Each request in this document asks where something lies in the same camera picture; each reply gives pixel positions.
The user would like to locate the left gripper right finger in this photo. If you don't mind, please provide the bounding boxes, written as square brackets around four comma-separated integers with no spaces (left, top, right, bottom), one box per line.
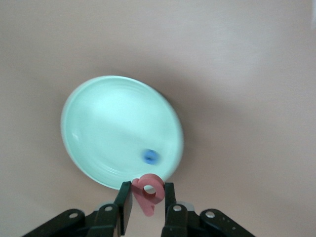
[159,182,255,237]

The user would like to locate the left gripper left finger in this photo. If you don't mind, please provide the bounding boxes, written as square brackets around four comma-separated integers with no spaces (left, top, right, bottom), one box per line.
[24,181,135,237]

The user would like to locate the pink letter p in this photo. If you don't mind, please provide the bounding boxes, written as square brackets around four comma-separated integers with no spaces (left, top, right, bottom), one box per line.
[131,173,165,218]

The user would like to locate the blue letter o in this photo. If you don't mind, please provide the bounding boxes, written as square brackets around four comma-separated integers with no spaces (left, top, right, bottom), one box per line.
[141,148,161,166]

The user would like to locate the pale green plate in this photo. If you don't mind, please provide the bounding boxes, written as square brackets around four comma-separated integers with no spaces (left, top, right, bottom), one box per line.
[60,75,185,191]

